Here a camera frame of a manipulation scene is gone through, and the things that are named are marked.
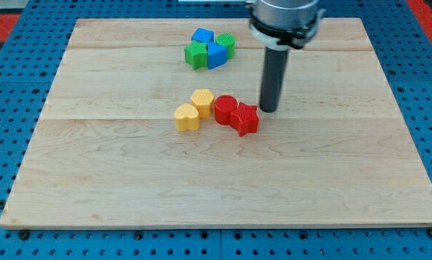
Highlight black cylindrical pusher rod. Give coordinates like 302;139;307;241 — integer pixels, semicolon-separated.
259;48;289;113

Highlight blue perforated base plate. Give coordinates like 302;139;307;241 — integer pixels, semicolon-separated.
0;0;432;259

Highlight green star block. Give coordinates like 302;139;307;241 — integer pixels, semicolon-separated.
184;40;208;70

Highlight wooden board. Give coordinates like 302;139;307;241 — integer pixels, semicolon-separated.
0;18;432;230

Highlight yellow heart block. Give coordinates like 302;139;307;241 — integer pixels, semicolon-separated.
173;103;200;131

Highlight blue cube block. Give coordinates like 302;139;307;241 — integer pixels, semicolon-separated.
191;27;215;43

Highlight blue triangle block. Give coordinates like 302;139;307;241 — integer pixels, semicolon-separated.
207;42;228;69

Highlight green circle block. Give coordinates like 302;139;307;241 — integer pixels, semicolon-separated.
216;33;236;60

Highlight yellow pentagon block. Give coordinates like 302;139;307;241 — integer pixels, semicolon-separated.
191;89;215;118

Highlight red star block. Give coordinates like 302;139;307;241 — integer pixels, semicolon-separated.
230;102;259;137

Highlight red circle block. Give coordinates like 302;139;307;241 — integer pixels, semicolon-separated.
215;95;238;125

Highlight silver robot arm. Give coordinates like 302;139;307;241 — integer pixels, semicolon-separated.
245;0;325;113

